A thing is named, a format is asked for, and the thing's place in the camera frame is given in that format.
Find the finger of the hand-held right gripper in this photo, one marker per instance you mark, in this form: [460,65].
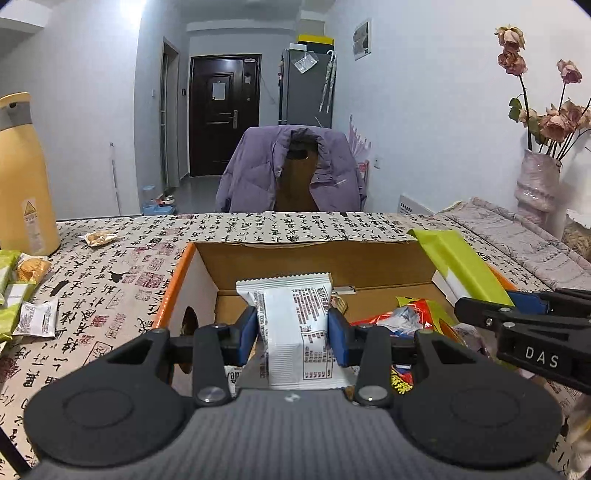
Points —
[480,310]
[531,300]

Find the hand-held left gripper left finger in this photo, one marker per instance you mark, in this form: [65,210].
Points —
[248,334]

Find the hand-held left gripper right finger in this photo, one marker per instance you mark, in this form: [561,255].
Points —
[338,337]

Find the white snack packet red print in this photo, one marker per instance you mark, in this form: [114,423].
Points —
[295,332]

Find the long green snack packet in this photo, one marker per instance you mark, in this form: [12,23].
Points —
[461,263]

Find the blue red snack bag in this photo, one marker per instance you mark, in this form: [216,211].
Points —
[385,319]

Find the orange cardboard box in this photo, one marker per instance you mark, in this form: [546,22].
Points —
[314,263]

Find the pink snack packet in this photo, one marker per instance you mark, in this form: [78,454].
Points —
[467,338]

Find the pink patterned cloth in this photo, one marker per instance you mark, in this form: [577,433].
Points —
[521,240]

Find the floral cloth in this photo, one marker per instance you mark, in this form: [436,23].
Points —
[577,424]

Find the glass jar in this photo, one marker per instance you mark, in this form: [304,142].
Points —
[579,237]

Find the pink ribbed vase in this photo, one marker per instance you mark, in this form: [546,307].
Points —
[538,184]

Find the wooden chair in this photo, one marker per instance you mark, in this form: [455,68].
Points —
[295,184]

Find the purple puffer jacket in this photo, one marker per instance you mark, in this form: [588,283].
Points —
[251,175]

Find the pet water feeder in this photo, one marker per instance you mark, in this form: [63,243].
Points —
[152,203]

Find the small clear snack packet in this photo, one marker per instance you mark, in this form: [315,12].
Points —
[99,237]

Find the dried rose bouquet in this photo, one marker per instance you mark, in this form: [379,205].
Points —
[556,122]

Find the pink folded rack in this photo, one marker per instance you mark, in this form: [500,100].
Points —
[359,147]

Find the dark brown door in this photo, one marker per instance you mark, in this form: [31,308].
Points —
[217,138]

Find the small white snack packet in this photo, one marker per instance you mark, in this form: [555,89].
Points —
[37,318]

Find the small orange crisp packet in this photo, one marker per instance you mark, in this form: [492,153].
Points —
[33,268]

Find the grey refrigerator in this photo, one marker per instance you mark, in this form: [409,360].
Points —
[300,97]

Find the white paper notice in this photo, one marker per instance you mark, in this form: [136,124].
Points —
[218,91]

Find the white folded umbrella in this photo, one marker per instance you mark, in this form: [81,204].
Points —
[328,83]

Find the black rod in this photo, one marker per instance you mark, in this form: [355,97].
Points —
[10,452]

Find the yellow bottle grey cap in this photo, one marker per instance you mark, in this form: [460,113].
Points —
[23,184]

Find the clear plastic bag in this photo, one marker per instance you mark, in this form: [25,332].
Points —
[305,62]

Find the yellow box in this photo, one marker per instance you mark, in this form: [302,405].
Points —
[316,39]

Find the white wall socket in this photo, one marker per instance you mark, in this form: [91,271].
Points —
[377,162]

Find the grey door frame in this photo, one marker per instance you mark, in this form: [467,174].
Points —
[170,115]

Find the wall poster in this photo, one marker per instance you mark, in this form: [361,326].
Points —
[362,39]

